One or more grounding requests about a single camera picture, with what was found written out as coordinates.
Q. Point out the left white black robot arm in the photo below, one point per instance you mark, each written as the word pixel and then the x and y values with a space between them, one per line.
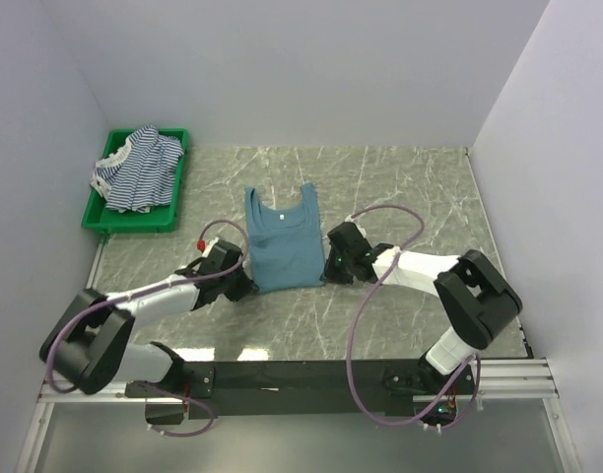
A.
pixel 89 346

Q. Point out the aluminium frame rail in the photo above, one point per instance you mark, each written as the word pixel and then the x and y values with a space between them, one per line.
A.
pixel 516 424

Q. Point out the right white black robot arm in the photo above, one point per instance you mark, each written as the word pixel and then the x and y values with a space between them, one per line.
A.
pixel 478 301

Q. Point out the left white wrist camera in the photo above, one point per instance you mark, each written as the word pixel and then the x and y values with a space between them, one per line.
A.
pixel 204 246

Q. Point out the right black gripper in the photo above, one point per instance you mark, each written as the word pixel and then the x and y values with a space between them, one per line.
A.
pixel 330 274

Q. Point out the blue white striped tank top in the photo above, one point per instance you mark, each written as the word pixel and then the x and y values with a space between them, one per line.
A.
pixel 139 176

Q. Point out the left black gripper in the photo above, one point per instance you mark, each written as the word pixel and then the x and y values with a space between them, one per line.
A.
pixel 245 287

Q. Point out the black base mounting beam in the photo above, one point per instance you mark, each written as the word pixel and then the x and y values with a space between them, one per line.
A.
pixel 246 388

